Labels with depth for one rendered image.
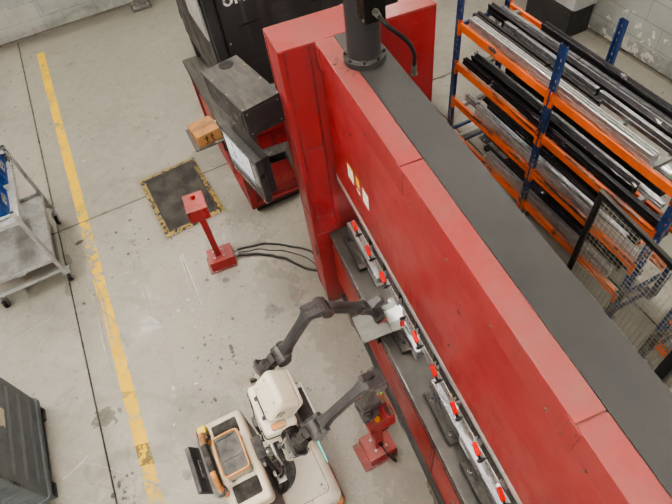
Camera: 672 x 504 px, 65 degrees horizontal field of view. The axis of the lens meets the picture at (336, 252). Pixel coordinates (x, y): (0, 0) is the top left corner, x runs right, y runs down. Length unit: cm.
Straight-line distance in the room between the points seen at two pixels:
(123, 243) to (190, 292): 95
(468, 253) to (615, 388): 57
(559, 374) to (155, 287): 386
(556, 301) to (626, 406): 34
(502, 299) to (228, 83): 211
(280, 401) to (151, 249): 293
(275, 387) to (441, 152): 131
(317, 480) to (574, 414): 226
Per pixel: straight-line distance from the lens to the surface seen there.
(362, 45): 246
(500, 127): 457
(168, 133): 630
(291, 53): 274
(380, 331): 309
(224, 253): 473
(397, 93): 237
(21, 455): 420
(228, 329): 444
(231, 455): 305
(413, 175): 200
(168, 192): 559
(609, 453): 157
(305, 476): 359
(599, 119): 373
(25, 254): 530
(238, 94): 312
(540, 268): 179
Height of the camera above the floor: 373
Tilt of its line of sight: 53 degrees down
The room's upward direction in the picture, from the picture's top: 9 degrees counter-clockwise
